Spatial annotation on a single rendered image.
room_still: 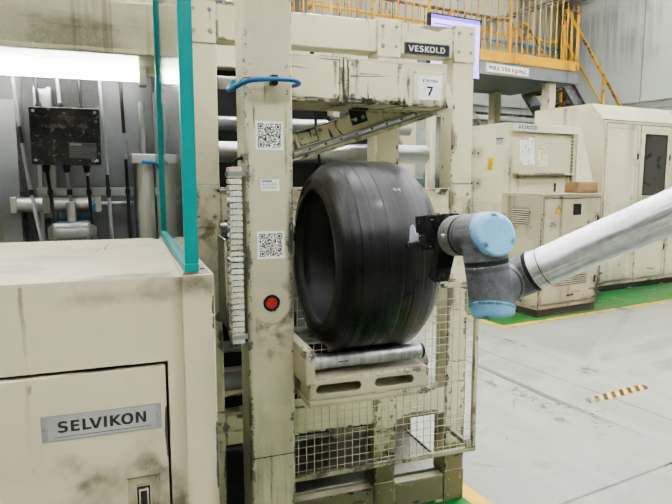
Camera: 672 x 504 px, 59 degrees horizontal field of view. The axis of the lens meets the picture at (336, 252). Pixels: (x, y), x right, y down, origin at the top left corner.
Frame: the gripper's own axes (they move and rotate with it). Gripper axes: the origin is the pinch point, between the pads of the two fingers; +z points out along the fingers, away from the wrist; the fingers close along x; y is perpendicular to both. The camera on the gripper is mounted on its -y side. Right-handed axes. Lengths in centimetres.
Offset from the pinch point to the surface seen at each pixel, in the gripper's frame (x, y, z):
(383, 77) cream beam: -12, 55, 40
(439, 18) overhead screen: -205, 202, 332
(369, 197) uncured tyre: 9.2, 13.2, 5.7
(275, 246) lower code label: 31.2, 1.5, 20.0
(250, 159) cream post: 37.6, 24.5, 17.3
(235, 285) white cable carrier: 42.0, -8.5, 22.3
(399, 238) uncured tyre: 3.1, 2.2, 1.4
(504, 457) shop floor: -106, -109, 117
